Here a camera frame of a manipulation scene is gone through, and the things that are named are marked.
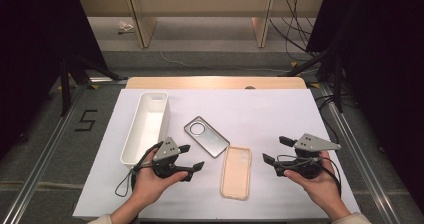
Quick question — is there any person's right hand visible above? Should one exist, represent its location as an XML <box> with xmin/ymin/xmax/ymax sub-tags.
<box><xmin>283</xmin><ymin>150</ymin><xmax>348</xmax><ymax>220</ymax></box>

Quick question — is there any person's left hand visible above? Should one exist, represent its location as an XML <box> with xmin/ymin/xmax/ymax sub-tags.
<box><xmin>131</xmin><ymin>148</ymin><xmax>189</xmax><ymax>208</ymax></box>

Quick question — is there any grey phone case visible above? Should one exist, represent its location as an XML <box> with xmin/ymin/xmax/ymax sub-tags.
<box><xmin>183</xmin><ymin>115</ymin><xmax>231</xmax><ymax>159</ymax></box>

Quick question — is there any white storage box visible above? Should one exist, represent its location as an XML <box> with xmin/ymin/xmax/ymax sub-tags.
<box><xmin>119</xmin><ymin>91</ymin><xmax>172</xmax><ymax>170</ymax></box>

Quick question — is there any beige phone case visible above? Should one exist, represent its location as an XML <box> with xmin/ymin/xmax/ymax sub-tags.
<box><xmin>219</xmin><ymin>145</ymin><xmax>253</xmax><ymax>201</ymax></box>

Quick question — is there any black tripod stand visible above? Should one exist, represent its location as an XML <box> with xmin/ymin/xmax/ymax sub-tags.
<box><xmin>286</xmin><ymin>47</ymin><xmax>344</xmax><ymax>113</ymax></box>
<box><xmin>59</xmin><ymin>53</ymin><xmax>129</xmax><ymax>118</ymax></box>

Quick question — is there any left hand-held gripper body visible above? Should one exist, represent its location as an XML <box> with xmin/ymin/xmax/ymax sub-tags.
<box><xmin>151</xmin><ymin>136</ymin><xmax>189</xmax><ymax>180</ymax></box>

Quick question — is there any bundle of black cables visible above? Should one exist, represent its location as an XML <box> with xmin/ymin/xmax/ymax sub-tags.
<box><xmin>269</xmin><ymin>0</ymin><xmax>321</xmax><ymax>63</ymax></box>

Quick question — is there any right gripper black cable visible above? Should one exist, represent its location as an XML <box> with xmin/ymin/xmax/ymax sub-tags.
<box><xmin>276</xmin><ymin>153</ymin><xmax>343</xmax><ymax>198</ymax></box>

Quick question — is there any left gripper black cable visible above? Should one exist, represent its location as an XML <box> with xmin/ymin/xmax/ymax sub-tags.
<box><xmin>114</xmin><ymin>141</ymin><xmax>164</xmax><ymax>198</ymax></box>

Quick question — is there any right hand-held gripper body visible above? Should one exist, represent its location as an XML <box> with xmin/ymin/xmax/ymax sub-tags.
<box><xmin>273</xmin><ymin>133</ymin><xmax>342</xmax><ymax>180</ymax></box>

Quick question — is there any black floor cable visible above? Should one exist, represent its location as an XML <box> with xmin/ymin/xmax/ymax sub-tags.
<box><xmin>313</xmin><ymin>93</ymin><xmax>358</xmax><ymax>145</ymax></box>

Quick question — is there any white table mat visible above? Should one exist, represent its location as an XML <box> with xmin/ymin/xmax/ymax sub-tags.
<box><xmin>72</xmin><ymin>88</ymin><xmax>361</xmax><ymax>220</ymax></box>

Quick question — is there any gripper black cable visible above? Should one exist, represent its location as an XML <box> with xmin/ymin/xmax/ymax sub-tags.
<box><xmin>114</xmin><ymin>141</ymin><xmax>164</xmax><ymax>198</ymax></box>
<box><xmin>276</xmin><ymin>153</ymin><xmax>343</xmax><ymax>198</ymax></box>

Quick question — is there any black curtain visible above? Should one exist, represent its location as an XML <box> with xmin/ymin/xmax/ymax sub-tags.
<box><xmin>306</xmin><ymin>0</ymin><xmax>424</xmax><ymax>212</ymax></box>
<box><xmin>0</xmin><ymin>0</ymin><xmax>108</xmax><ymax>158</ymax></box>

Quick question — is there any crumpled white paper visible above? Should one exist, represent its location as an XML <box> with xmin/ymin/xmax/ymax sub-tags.
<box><xmin>117</xmin><ymin>20</ymin><xmax>135</xmax><ymax>35</ymax></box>

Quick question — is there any beige wooden bench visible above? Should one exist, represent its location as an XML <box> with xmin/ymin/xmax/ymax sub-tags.
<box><xmin>75</xmin><ymin>0</ymin><xmax>327</xmax><ymax>49</ymax></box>

